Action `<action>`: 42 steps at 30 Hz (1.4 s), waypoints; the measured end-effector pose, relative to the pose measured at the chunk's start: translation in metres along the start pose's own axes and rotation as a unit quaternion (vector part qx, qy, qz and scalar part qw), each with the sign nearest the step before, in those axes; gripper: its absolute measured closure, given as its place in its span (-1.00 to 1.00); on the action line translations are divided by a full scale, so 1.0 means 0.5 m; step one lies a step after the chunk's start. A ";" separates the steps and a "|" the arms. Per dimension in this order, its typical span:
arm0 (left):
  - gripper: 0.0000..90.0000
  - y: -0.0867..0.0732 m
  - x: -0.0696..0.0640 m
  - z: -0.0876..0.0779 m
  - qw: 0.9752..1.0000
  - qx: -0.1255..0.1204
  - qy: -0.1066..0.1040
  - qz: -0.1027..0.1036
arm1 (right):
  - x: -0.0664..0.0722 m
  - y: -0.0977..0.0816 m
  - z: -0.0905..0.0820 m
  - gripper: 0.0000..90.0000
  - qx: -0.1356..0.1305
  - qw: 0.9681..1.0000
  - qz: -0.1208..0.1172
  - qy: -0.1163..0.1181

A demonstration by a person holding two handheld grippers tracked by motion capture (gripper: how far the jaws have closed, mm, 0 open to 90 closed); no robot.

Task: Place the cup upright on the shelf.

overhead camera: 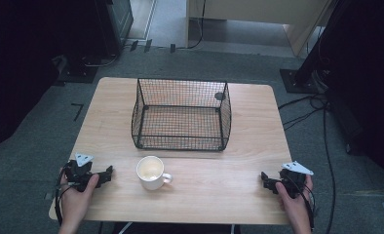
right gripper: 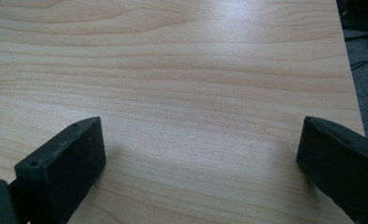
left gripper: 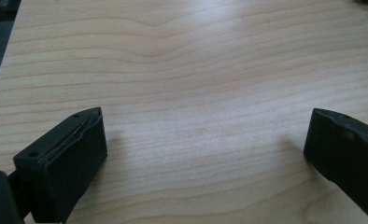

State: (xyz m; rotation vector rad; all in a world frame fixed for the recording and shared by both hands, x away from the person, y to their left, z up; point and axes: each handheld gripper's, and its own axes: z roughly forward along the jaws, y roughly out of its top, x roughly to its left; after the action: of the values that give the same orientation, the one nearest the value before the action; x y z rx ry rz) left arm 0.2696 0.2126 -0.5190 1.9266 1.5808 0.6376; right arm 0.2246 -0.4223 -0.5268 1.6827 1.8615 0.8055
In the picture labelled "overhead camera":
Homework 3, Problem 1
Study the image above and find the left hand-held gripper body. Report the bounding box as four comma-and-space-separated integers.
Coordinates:
64, 153, 100, 193

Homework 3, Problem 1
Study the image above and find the black wire mesh basket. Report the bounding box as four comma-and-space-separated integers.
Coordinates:
131, 77, 232, 152

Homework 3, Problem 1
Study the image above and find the hand-held gripper cable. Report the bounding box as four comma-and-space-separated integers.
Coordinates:
54, 167, 68, 227
287, 176, 317, 232

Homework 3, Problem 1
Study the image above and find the person's left hand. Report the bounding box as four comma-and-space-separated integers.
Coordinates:
58, 167, 100, 226

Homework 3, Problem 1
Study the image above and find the white cup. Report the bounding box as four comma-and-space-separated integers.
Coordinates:
135, 155, 173, 191

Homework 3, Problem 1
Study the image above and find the black cabinet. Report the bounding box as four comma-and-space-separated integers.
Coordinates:
94, 0, 134, 59

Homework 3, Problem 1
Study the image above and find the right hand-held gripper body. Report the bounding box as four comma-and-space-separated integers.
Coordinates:
279, 161, 315, 199

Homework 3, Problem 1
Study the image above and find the left hand-held gripper cable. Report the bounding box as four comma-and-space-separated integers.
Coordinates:
54, 167, 68, 227

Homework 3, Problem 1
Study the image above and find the thin black cable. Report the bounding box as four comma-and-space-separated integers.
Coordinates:
83, 52, 121, 68

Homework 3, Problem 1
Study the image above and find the right hand-held gripper cable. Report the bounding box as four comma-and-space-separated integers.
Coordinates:
287, 176, 317, 232

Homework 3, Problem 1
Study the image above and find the black floor cable bundle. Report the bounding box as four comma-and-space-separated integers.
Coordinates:
277, 93, 327, 132

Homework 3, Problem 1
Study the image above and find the black hanging cable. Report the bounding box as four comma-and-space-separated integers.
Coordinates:
175, 0, 208, 51

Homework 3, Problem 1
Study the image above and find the black stand base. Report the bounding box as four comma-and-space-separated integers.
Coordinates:
55, 56, 100, 85

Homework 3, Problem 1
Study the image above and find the dark curtain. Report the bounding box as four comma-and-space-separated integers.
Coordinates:
0, 0, 110, 154

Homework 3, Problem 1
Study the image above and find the person's right hand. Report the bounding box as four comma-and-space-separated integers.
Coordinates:
275, 175, 314, 225

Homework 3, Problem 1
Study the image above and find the black stand with base plate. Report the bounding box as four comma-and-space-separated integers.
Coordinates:
279, 0, 369, 96

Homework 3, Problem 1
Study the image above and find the long black floor cable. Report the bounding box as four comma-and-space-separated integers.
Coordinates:
322, 105, 338, 234

